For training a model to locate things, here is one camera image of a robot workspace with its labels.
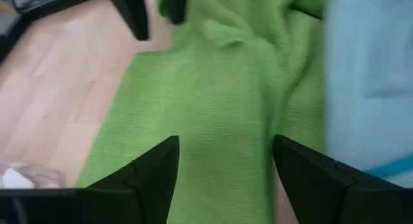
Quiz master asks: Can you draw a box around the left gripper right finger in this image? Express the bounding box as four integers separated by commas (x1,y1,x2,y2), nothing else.
273,134,413,224

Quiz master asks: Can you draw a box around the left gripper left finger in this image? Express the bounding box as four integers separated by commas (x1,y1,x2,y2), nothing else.
85,135,180,224

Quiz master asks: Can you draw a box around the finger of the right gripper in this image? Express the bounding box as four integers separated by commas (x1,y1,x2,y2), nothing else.
108,0,150,41
163,0,188,25

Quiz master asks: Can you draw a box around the green microfiber towel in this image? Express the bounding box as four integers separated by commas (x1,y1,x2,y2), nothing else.
76,0,327,224

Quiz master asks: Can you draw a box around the blue teal-edged microfiber towel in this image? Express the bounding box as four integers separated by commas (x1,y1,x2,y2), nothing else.
323,0,413,188

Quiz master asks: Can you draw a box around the clear plastic bin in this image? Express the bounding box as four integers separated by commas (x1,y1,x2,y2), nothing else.
0,158,70,190

